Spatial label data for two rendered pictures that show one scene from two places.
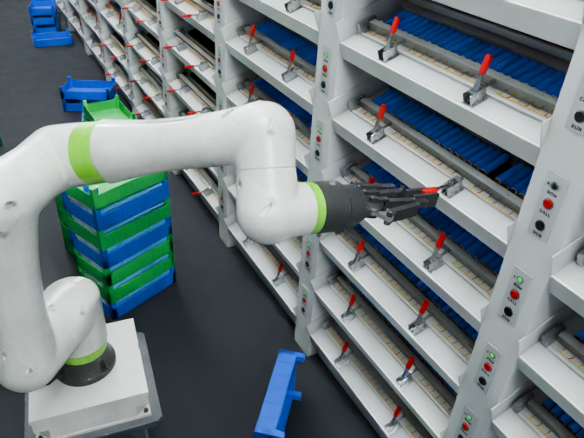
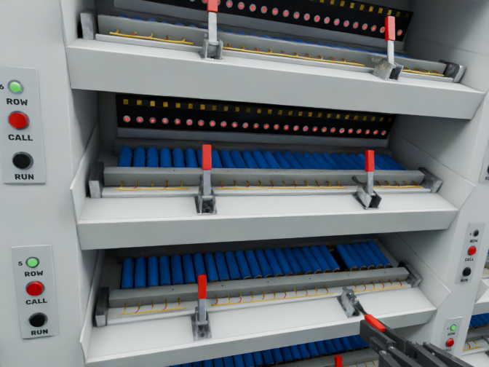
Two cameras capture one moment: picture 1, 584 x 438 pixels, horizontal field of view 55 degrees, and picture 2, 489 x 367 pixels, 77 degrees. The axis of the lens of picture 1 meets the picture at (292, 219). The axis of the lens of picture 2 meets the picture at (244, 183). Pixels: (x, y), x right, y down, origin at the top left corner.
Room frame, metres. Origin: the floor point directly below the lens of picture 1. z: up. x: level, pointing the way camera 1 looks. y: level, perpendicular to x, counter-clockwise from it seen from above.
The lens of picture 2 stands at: (1.07, 0.20, 1.24)
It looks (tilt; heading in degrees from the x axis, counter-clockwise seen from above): 13 degrees down; 284
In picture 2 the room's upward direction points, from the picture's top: 4 degrees clockwise
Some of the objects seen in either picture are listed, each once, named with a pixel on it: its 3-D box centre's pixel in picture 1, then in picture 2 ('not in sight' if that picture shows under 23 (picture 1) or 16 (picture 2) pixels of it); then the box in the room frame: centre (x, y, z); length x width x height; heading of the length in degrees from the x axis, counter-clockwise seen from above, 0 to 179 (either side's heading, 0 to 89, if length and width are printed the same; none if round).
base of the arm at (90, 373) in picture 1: (60, 358); not in sight; (0.93, 0.55, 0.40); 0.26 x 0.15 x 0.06; 106
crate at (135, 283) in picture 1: (126, 264); not in sight; (1.64, 0.62, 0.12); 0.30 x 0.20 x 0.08; 143
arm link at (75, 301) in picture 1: (71, 321); not in sight; (0.93, 0.50, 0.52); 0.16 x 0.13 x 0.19; 167
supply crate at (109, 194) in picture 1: (114, 173); not in sight; (1.64, 0.62, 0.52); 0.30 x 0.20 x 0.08; 143
